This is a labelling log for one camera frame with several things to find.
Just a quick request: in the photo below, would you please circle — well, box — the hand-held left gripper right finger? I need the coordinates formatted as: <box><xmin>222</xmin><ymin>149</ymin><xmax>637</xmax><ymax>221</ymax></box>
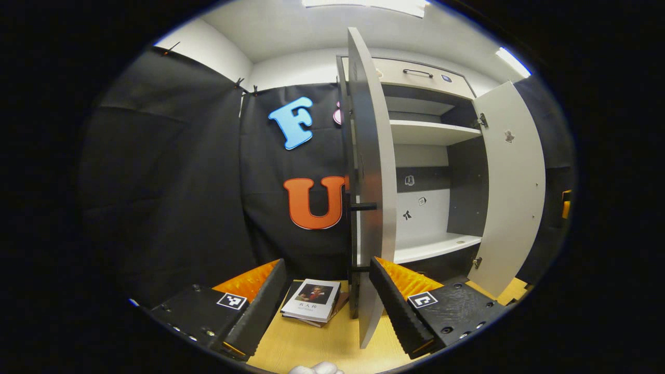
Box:
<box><xmin>369</xmin><ymin>256</ymin><xmax>510</xmax><ymax>360</ymax></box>

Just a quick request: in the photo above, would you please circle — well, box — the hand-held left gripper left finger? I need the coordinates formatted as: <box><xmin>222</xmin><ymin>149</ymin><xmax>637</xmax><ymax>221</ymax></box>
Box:
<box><xmin>148</xmin><ymin>258</ymin><xmax>291</xmax><ymax>360</ymax></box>

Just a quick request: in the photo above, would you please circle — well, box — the beige shoe cabinet door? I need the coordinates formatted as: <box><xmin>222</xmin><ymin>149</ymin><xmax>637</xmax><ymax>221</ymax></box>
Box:
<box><xmin>343</xmin><ymin>27</ymin><xmax>398</xmax><ymax>350</ymax></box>
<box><xmin>468</xmin><ymin>81</ymin><xmax>546</xmax><ymax>298</ymax></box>

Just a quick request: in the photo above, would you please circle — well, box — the beige double-door shoe cabinet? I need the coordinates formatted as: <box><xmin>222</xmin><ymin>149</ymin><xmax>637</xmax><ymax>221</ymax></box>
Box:
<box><xmin>335</xmin><ymin>55</ymin><xmax>520</xmax><ymax>291</ymax></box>

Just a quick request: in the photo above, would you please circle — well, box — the white cabinet shelf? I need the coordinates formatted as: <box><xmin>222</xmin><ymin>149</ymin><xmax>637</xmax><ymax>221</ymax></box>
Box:
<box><xmin>390</xmin><ymin>119</ymin><xmax>483</xmax><ymax>146</ymax></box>
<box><xmin>358</xmin><ymin>233</ymin><xmax>483</xmax><ymax>264</ymax></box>

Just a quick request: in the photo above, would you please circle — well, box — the brown book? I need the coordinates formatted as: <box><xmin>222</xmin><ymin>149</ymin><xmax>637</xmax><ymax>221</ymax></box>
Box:
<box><xmin>288</xmin><ymin>291</ymin><xmax>350</xmax><ymax>329</ymax></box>

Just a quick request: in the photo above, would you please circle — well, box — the black backdrop cloth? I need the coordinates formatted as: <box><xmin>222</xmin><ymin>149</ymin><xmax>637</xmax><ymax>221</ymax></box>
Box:
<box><xmin>78</xmin><ymin>47</ymin><xmax>575</xmax><ymax>307</ymax></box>

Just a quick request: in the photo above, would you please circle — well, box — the small ceiling light panel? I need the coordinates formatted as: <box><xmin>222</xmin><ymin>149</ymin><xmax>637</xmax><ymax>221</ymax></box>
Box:
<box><xmin>495</xmin><ymin>47</ymin><xmax>533</xmax><ymax>78</ymax></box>

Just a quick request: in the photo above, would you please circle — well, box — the large ceiling light panel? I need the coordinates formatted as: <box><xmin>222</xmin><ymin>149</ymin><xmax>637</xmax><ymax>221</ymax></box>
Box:
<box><xmin>302</xmin><ymin>0</ymin><xmax>432</xmax><ymax>19</ymax></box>

